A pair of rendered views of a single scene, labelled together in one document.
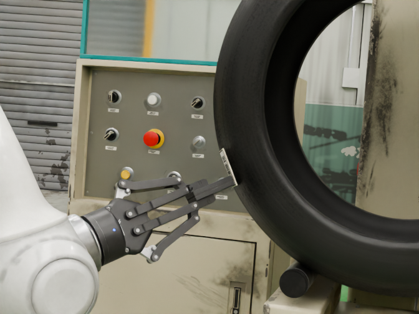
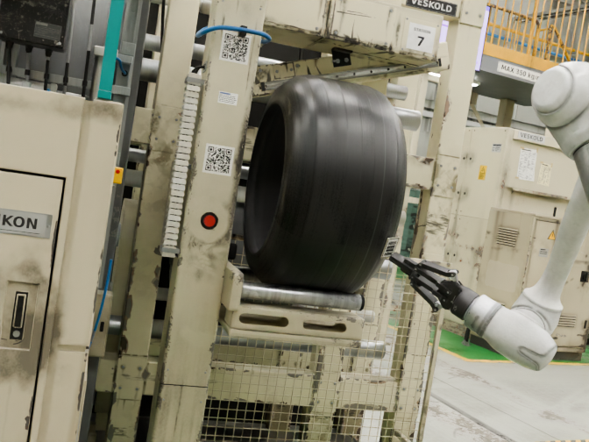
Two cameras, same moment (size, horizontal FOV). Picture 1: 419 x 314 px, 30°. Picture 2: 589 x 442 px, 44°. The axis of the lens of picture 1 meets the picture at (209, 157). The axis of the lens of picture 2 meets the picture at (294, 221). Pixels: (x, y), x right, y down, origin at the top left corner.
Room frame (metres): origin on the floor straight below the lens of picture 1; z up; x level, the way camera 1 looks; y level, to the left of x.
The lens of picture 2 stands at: (2.35, 1.42, 1.19)
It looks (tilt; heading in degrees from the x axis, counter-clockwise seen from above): 3 degrees down; 239
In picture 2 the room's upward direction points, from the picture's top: 9 degrees clockwise
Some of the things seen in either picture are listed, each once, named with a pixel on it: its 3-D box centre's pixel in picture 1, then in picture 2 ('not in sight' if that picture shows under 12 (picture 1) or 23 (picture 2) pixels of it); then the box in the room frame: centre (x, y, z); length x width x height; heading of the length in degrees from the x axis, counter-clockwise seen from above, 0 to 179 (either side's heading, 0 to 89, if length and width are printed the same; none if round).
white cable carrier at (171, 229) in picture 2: not in sight; (182, 166); (1.65, -0.36, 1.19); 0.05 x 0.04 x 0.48; 75
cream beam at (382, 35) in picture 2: not in sight; (338, 25); (1.11, -0.58, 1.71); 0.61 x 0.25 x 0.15; 165
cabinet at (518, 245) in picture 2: not in sight; (537, 284); (-2.92, -3.03, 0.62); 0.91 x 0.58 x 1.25; 177
